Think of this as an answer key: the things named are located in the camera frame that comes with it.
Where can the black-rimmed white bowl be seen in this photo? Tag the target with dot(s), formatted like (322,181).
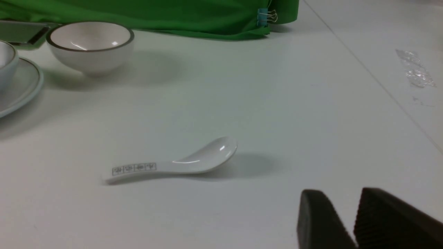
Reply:
(94,48)

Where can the white spoon with pattern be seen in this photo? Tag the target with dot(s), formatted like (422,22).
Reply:
(208,158)

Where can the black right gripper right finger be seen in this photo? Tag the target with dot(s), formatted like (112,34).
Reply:
(384,221)

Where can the green backdrop cloth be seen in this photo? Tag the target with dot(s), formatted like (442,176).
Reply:
(212,19)

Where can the clear tape patch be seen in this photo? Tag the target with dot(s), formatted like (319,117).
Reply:
(414,69)

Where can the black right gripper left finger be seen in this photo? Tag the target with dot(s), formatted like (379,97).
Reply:
(319,226)

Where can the pale blue plate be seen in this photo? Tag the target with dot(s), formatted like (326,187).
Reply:
(25,86)

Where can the metal table cable hatch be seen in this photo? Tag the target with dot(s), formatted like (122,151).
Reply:
(25,35)

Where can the pale blue cup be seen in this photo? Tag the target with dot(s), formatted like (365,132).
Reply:
(9,58)

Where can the blue binder clip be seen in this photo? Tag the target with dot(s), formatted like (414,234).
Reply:
(264,16)

